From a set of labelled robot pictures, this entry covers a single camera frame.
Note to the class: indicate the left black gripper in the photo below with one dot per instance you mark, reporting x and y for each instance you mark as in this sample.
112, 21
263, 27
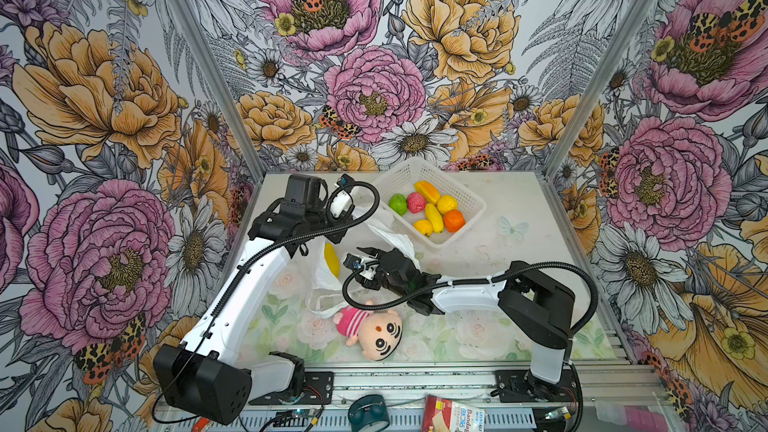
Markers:
335, 235

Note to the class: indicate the yellow mango fruit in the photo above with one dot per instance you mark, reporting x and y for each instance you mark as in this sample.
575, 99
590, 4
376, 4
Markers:
434, 217

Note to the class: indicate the pink plush doll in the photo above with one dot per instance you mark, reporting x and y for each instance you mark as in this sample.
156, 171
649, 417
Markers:
377, 333

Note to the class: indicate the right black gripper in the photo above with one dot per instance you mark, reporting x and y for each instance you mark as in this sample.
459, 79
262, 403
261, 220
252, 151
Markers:
368, 283

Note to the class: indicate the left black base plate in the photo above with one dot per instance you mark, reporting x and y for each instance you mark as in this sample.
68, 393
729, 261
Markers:
315, 389

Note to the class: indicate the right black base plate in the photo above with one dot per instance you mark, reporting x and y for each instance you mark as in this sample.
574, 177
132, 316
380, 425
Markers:
520, 386

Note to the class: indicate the teal tape roll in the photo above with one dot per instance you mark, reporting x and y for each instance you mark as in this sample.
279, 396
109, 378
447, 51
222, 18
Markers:
369, 414

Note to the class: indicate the red handled tool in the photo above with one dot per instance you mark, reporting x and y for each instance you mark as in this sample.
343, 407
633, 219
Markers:
201, 425

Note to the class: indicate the small yellow fruit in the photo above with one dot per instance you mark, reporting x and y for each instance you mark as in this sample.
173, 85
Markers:
331, 259

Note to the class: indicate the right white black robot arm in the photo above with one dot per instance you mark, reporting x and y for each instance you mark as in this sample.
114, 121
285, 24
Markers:
540, 306

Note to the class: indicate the red white bandage box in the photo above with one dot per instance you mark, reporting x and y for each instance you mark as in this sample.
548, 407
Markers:
446, 415

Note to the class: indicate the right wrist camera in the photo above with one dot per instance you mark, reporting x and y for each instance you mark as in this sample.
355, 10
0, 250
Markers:
363, 267

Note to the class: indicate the orange round fruit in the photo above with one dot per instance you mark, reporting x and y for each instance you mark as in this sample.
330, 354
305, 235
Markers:
453, 220

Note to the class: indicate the white plastic mesh basket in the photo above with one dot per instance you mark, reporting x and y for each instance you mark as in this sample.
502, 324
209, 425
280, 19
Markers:
401, 179

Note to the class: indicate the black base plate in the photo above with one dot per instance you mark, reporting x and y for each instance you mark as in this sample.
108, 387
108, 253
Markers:
520, 386
315, 389

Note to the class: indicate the green circuit board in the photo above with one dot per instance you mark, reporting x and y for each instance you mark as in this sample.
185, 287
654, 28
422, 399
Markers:
299, 414

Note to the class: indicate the white plastic bag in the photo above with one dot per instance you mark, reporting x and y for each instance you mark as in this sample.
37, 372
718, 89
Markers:
326, 293

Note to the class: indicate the red fruit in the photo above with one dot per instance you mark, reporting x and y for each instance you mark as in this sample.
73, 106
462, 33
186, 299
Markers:
416, 202

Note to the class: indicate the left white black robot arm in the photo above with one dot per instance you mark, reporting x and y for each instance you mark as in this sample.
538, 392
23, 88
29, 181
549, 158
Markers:
201, 376

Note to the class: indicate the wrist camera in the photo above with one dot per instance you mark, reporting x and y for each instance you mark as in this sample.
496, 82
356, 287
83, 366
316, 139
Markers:
341, 200
363, 267

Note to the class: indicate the green lime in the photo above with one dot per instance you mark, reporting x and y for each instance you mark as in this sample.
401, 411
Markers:
398, 204

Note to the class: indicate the aluminium front rail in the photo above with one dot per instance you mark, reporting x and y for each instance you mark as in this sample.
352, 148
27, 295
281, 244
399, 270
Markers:
613, 382

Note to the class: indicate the yellow peach with blush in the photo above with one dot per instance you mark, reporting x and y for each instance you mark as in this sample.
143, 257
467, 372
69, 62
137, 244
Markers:
424, 227

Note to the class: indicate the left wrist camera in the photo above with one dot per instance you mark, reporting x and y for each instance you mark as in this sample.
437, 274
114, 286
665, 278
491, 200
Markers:
341, 200

